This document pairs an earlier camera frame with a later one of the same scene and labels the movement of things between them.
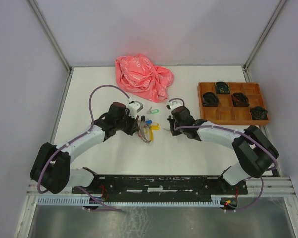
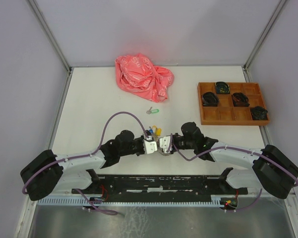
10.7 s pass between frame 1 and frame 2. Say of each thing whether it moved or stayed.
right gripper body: moved
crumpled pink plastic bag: stayed
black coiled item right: stayed
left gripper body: moved
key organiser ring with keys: moved
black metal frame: stayed
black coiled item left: stayed
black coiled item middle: stayed
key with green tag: stayed
